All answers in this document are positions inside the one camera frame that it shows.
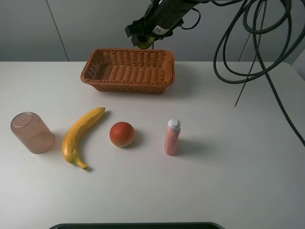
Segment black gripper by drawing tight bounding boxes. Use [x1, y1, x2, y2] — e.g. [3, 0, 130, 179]
[125, 0, 198, 46]

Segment halved avocado with pit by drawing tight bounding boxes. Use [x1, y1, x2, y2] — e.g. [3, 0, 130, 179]
[135, 36, 154, 50]

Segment brown wicker basket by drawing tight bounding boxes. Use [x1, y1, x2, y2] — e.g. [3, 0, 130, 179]
[81, 48, 175, 94]

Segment pink bottle white cap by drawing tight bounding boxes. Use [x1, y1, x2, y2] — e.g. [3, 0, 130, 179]
[164, 119, 181, 156]

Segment red orange tomato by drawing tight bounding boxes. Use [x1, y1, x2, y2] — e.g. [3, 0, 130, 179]
[110, 122, 135, 148]

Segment yellow banana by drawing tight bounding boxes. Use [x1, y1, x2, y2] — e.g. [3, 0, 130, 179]
[61, 107, 105, 170]

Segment translucent pink plastic cup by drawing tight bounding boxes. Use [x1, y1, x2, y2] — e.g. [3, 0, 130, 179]
[10, 112, 55, 154]

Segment black tray edge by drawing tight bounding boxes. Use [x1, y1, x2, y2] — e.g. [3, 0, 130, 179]
[51, 222, 223, 229]

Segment thin black cable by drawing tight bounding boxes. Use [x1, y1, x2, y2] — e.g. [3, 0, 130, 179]
[234, 0, 267, 108]

